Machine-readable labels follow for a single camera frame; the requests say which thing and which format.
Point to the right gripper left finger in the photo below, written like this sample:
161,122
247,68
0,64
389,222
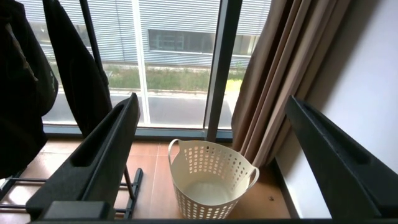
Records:
93,174

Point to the black shorts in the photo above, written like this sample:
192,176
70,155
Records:
18,109

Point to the window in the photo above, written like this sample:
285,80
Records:
177,46

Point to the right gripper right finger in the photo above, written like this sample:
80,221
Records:
348,180

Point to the black garment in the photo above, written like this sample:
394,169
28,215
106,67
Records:
77,87

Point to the white laundry basket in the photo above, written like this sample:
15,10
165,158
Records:
208,174

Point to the brown curtain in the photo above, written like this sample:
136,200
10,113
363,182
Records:
280,77

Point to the black clothes rack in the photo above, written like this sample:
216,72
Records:
136,186

